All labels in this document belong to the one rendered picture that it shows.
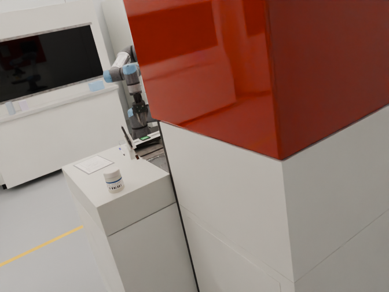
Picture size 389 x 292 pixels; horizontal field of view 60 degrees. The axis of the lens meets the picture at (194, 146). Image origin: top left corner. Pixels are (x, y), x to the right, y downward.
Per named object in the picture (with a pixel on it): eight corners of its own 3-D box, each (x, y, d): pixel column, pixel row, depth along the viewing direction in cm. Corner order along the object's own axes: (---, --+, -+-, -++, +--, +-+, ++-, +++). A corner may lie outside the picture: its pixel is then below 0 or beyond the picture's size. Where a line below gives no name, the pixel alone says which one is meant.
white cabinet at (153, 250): (284, 270, 216) (271, 154, 186) (151, 369, 172) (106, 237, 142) (222, 229, 268) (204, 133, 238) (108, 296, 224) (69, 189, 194)
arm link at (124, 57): (116, 46, 236) (99, 70, 194) (132, 43, 234) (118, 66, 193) (121, 62, 242) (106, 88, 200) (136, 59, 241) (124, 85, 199)
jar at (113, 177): (127, 188, 147) (121, 168, 143) (112, 195, 144) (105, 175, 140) (121, 183, 153) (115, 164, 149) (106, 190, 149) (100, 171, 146)
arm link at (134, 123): (132, 123, 249) (128, 105, 244) (150, 120, 247) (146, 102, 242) (129, 128, 238) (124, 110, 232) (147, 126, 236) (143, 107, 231)
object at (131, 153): (139, 159, 176) (133, 135, 171) (133, 161, 174) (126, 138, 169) (135, 156, 181) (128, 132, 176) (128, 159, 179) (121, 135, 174)
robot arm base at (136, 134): (131, 137, 252) (128, 124, 248) (151, 131, 254) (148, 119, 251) (133, 143, 238) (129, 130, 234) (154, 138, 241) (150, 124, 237)
